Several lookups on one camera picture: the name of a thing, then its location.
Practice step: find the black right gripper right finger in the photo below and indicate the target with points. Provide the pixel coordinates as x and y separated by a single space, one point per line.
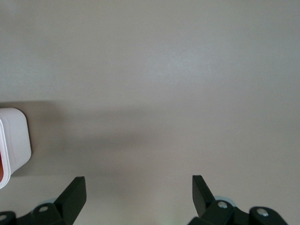
202 201

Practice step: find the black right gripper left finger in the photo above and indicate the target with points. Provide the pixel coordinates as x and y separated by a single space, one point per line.
70 201

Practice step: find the white plastic container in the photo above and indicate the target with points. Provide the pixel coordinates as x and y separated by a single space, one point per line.
17 140

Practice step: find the brown table mat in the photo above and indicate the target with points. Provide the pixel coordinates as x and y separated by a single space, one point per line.
152 82

